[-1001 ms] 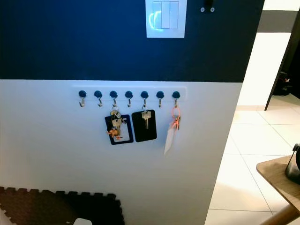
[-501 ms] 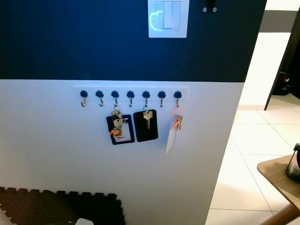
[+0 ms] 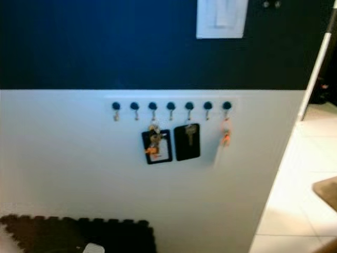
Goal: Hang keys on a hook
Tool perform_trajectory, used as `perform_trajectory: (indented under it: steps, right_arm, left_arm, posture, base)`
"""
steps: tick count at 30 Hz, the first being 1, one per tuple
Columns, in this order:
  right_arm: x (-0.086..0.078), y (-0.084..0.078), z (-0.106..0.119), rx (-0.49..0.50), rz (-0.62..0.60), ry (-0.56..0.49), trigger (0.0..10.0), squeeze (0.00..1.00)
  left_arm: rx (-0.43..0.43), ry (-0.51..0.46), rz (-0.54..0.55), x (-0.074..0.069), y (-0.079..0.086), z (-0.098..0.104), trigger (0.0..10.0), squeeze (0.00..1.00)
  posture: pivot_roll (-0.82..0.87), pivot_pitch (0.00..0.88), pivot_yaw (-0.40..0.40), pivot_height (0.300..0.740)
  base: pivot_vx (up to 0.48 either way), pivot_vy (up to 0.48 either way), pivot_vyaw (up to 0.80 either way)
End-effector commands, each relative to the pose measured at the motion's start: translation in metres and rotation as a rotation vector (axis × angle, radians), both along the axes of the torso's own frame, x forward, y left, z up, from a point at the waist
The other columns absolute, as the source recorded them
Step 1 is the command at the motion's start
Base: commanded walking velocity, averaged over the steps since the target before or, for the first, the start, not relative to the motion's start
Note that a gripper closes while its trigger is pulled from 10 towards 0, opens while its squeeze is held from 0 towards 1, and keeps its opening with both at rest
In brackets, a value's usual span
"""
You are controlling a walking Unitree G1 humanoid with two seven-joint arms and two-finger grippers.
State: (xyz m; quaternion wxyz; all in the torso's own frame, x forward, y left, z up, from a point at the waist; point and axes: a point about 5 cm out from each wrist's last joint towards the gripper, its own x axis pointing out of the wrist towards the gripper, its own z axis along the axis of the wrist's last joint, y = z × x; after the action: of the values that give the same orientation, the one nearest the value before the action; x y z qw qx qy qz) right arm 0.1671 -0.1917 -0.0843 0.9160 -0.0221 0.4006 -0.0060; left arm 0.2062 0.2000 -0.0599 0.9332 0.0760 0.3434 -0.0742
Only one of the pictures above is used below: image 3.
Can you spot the single silver key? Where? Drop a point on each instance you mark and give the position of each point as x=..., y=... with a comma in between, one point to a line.
x=189, y=135

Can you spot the dark round knob hook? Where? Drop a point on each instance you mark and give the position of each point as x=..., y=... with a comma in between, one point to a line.
x=152, y=106
x=227, y=105
x=189, y=106
x=207, y=106
x=170, y=106
x=134, y=106
x=116, y=106

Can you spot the plain black card holder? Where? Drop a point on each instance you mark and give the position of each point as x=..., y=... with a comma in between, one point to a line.
x=181, y=148

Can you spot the dark door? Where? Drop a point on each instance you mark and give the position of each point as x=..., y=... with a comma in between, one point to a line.
x=326, y=74

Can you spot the black wall knobs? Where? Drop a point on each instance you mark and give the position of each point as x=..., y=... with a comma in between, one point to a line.
x=271, y=3

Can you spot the white hook rail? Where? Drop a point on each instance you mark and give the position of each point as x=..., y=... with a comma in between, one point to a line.
x=125, y=100

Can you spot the brass key bunch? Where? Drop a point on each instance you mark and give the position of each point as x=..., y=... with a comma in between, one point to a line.
x=155, y=137

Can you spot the black foam puzzle mat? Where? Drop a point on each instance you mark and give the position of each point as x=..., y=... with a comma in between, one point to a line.
x=126, y=233

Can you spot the black card holder orange print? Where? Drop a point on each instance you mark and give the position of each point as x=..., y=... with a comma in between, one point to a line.
x=167, y=154

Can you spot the white light switch plate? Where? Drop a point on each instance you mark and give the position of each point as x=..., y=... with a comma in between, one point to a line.
x=221, y=18

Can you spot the orange key tag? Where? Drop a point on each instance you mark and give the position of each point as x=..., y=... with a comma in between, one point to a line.
x=226, y=138

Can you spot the small white plastic piece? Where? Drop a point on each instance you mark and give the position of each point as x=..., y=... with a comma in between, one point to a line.
x=93, y=249

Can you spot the white wall corner trim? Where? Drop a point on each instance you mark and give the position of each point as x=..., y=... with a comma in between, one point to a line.
x=316, y=68

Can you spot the brown wooden table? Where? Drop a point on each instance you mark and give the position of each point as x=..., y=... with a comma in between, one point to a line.
x=327, y=192

